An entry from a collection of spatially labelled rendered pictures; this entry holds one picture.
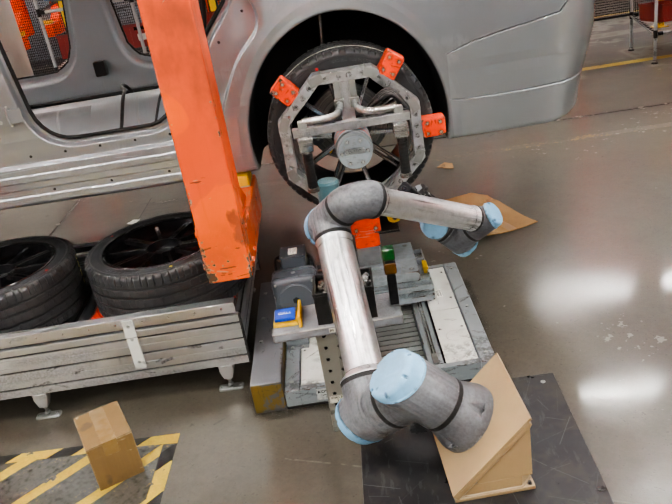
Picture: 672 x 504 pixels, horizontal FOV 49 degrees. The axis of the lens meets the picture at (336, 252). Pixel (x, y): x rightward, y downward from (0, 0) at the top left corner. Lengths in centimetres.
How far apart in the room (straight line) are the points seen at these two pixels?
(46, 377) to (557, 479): 198
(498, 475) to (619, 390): 97
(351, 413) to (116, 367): 128
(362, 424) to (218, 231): 94
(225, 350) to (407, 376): 122
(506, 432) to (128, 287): 166
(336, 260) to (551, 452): 79
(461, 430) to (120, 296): 159
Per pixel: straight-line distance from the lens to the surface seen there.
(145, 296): 298
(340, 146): 272
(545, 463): 206
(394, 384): 185
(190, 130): 249
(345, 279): 214
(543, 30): 307
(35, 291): 321
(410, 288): 316
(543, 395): 228
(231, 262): 265
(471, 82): 303
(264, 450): 270
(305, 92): 281
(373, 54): 288
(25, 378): 317
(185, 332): 290
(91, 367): 306
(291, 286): 285
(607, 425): 266
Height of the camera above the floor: 168
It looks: 25 degrees down
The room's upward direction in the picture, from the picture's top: 10 degrees counter-clockwise
